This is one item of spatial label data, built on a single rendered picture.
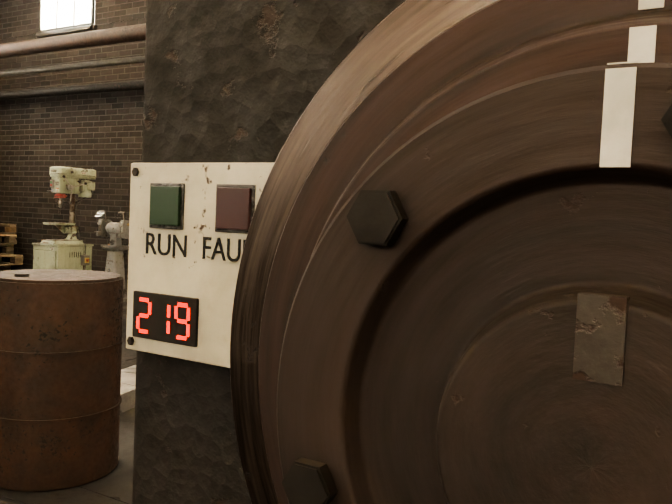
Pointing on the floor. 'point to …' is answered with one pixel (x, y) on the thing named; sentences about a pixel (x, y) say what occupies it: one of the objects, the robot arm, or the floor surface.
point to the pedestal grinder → (114, 244)
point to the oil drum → (59, 377)
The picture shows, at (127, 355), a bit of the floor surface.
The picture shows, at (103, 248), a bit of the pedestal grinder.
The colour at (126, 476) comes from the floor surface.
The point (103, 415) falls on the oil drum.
